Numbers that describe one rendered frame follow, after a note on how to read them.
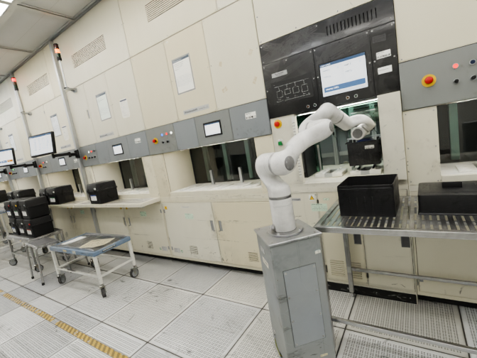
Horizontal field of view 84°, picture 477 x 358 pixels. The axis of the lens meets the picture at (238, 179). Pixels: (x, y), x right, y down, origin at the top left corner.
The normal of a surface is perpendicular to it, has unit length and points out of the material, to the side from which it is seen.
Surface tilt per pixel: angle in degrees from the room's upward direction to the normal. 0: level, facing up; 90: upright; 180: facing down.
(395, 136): 90
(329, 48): 90
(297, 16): 93
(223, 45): 90
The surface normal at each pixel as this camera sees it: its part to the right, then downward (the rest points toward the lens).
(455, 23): -0.54, 0.21
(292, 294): 0.20, 0.10
